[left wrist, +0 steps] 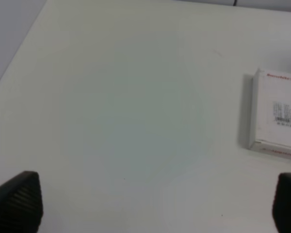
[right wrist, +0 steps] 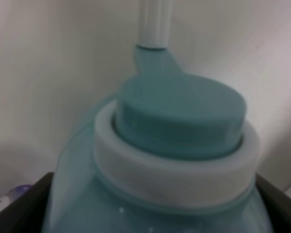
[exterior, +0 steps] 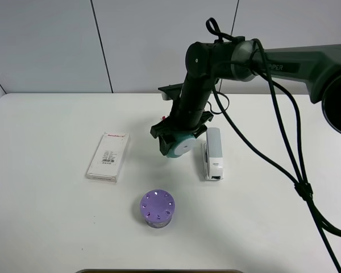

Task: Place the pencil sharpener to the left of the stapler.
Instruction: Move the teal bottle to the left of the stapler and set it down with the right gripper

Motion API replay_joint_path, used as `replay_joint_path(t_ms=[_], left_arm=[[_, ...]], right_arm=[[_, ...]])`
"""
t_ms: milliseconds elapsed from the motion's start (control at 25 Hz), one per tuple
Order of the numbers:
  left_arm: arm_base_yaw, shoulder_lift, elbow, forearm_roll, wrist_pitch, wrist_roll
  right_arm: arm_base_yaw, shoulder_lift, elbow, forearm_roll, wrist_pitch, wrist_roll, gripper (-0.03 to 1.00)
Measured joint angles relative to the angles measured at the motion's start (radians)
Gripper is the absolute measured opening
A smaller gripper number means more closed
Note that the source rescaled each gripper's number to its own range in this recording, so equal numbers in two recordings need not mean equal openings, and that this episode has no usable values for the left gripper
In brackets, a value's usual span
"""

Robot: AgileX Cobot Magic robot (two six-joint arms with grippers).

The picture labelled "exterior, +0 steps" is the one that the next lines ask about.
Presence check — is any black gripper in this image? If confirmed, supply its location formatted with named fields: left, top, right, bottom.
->
left=150, top=110, right=213, bottom=156

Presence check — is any teal pencil sharpener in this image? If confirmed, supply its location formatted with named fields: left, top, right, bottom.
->
left=166, top=134, right=196, bottom=158

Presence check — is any dark green robot arm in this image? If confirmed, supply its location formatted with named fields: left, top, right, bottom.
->
left=150, top=40, right=341, bottom=155

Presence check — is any white and grey stapler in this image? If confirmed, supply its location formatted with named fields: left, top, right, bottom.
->
left=201, top=127, right=224, bottom=181

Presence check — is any purple round container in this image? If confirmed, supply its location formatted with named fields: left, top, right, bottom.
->
left=139, top=189, right=175, bottom=229

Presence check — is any white flat box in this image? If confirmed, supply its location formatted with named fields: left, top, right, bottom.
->
left=85, top=133, right=130, bottom=183

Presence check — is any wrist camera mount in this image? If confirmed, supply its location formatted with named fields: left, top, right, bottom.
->
left=158, top=84, right=183, bottom=101

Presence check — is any black cable bundle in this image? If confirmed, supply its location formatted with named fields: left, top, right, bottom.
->
left=206, top=18, right=341, bottom=273

